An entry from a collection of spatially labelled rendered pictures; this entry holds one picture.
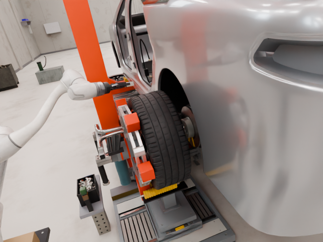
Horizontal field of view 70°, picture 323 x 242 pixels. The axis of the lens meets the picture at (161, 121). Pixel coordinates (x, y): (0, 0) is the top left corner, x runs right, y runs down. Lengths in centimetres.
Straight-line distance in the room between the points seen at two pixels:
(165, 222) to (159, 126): 85
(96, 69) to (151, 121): 74
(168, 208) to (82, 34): 147
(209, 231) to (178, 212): 28
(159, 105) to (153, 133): 19
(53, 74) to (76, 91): 751
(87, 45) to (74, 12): 22
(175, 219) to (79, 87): 119
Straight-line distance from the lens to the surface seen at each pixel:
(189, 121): 166
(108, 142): 136
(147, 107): 137
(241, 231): 211
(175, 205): 197
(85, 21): 184
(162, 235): 193
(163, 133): 130
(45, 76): 898
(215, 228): 202
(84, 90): 142
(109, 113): 197
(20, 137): 149
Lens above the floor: 166
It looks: 26 degrees down
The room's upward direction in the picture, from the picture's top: 10 degrees counter-clockwise
